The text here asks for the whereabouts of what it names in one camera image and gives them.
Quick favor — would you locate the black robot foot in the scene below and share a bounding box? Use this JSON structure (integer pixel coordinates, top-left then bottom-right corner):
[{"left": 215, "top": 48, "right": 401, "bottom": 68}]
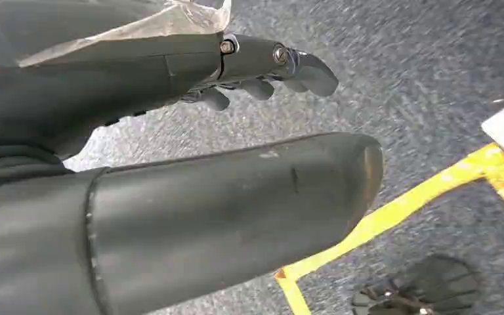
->
[{"left": 350, "top": 255, "right": 482, "bottom": 315}]

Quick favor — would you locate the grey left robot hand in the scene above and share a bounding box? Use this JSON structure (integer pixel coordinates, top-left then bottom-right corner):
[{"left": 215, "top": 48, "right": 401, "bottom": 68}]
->
[{"left": 0, "top": 0, "right": 384, "bottom": 315}]

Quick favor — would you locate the ribbed grey left arm sleeve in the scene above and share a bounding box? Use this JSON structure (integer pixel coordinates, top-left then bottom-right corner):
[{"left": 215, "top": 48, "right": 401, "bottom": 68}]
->
[{"left": 0, "top": 143, "right": 75, "bottom": 193}]

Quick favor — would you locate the long yellow tape strip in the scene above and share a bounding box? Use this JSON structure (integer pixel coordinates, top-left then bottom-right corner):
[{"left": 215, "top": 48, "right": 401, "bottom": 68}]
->
[{"left": 274, "top": 142, "right": 504, "bottom": 282}]

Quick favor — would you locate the clear plastic film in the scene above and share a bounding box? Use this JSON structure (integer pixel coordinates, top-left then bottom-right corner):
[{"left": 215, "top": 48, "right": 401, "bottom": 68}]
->
[{"left": 0, "top": 0, "right": 232, "bottom": 82}]

